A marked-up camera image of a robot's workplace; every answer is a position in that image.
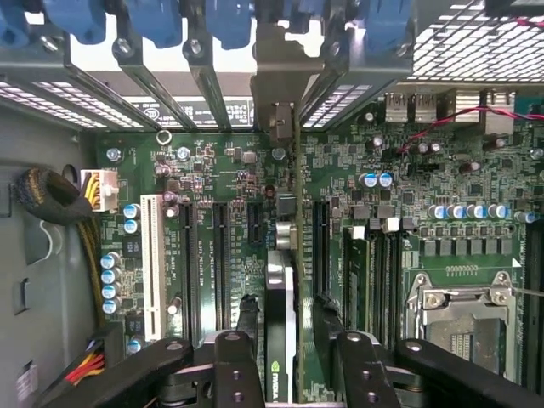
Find black RAM slot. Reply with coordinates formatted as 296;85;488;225
368;231;401;343
523;220;544;394

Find long black expansion slot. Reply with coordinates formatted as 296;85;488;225
178;199;200;346
313;199;332;298
212;201;233;332

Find metal CPU socket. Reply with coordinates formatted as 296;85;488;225
405;270;523;383

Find white PCI expansion slot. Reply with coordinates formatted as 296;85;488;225
139;194;166;343

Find short black expansion slot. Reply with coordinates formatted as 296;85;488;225
247;202;264;247

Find CPU socket locking lever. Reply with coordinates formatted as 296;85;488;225
508;285;544;298

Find green motherboard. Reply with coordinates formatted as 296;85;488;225
95;91;544;408

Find grey PC case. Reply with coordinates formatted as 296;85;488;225
0;0;544;408

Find white power connector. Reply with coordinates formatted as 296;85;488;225
79;167;120;213

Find white printed label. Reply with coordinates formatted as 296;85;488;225
126;96;256;128

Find metal USB port block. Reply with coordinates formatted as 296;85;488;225
445;88;483;125
483;88;516;136
411;91;439;125
383;91;412;125

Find vented metal slot cover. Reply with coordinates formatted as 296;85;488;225
32;80;146;129
0;80;108;129
299;82;376;128

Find blue slot retention clip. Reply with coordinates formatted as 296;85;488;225
202;0;257;51
364;0;412;55
124;0;184;49
0;0;31;48
42;0;108;46

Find red yellow black wires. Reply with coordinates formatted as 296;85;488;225
63;338;107;387

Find black sleeved cable bundle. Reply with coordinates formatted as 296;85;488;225
11;167;107;328

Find red and black wire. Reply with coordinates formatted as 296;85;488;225
395;16;544;155

